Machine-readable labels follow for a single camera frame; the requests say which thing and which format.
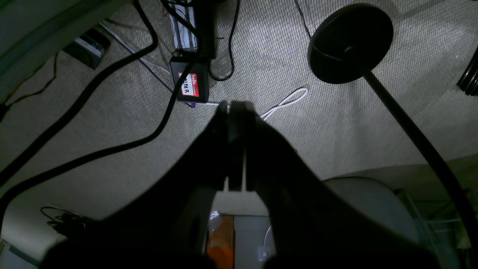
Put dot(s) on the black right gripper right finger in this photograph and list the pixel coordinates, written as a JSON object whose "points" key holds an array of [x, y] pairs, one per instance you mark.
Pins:
{"points": [[313, 227]]}

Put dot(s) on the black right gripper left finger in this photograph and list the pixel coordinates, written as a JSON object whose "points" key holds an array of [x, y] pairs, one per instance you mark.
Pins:
{"points": [[165, 227]]}

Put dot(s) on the black box with red label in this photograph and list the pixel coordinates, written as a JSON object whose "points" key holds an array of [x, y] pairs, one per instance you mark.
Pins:
{"points": [[195, 87]]}

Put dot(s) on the black round lamp base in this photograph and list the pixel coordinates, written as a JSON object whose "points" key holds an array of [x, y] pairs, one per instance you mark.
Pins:
{"points": [[347, 46]]}

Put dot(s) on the black power adapter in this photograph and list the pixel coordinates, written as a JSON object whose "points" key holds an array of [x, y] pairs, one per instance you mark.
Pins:
{"points": [[89, 48]]}

